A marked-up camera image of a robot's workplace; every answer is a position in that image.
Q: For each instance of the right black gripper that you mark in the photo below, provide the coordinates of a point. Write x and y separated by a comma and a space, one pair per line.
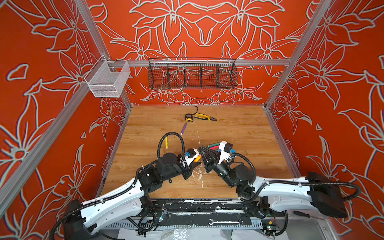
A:
212, 162

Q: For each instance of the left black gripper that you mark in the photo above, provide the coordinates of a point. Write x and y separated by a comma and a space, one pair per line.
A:
187, 171

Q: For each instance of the orange marker pen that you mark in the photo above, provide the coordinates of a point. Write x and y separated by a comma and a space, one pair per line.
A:
197, 158

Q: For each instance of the purple marker pen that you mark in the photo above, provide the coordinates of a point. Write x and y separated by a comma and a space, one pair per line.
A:
184, 128

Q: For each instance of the yellow marker pen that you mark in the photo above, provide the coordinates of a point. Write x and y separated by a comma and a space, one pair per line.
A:
166, 143

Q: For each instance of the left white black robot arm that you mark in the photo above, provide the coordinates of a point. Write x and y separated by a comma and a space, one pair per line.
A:
81, 220

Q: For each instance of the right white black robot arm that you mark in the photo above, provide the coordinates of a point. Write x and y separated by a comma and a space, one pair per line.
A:
313, 192

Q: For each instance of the green marker pen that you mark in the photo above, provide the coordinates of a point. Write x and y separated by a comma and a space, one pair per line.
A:
213, 145

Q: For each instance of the yellow black tape measure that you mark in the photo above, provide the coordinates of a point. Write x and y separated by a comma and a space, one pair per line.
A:
189, 118

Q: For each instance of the silver wrench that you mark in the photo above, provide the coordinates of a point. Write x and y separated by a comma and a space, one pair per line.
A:
213, 222

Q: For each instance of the black screwdriver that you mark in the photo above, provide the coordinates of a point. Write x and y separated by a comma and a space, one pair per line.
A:
301, 214

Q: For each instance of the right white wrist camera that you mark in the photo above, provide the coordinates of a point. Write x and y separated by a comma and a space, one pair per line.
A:
225, 151

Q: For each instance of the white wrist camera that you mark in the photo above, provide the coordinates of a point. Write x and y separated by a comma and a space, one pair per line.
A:
225, 151
189, 156

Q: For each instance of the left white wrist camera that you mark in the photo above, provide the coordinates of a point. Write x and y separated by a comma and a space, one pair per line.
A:
189, 156

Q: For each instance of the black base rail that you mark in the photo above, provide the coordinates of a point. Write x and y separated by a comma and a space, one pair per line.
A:
196, 213

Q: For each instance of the black wire wall basket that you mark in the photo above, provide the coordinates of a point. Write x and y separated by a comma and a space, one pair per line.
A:
180, 73

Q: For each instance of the clear plastic wall bin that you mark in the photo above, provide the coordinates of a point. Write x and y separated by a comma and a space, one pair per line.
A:
107, 80

